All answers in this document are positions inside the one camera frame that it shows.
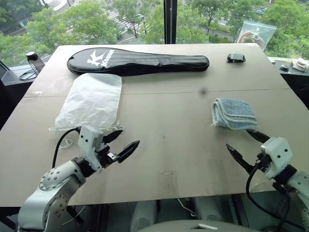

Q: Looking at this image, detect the clear plastic zip bag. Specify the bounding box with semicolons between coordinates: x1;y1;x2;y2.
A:
238;20;277;51

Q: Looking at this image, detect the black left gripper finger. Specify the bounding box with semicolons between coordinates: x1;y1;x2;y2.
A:
117;140;140;165
103;130;124;145

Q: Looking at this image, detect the black racket cover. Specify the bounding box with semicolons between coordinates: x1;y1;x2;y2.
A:
67;47;210;77

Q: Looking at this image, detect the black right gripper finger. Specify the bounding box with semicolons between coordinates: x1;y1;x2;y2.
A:
226;144;255;174
246;129;270;146

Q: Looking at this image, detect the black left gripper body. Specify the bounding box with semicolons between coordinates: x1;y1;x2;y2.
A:
96;143;121;169

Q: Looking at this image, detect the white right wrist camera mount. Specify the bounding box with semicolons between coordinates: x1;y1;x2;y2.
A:
260;137;294;181

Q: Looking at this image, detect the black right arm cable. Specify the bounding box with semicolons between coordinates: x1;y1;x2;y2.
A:
246;160;292;230

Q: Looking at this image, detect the grey rounded robot body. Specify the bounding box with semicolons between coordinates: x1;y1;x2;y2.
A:
137;219;264;232

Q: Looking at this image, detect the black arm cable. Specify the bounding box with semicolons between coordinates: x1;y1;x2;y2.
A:
246;160;292;230
52;127;82;169

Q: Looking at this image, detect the rolled beige cloth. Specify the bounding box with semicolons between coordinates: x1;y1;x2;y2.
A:
292;58;309;72

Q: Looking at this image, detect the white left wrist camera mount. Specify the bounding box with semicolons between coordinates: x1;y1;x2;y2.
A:
77;125;105;174

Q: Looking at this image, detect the black window frame post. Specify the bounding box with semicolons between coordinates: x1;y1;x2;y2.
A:
163;0;178;44

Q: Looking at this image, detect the dark bottle with lid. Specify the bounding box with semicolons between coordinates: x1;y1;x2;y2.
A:
25;51;42;71

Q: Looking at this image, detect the blue folded towel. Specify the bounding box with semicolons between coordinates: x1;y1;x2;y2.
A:
211;97;260;131

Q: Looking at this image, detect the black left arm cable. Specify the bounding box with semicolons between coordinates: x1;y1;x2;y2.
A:
52;127;82;169

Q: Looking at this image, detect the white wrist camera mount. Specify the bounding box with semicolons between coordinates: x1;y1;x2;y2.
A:
77;125;105;174
260;137;294;181

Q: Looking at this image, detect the small black white device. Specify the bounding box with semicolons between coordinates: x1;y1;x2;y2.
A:
226;53;247;64

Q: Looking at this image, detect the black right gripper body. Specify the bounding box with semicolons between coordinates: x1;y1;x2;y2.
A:
253;151;271;173

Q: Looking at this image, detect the black wire stand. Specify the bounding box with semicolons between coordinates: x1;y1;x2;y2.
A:
18;60;46;81

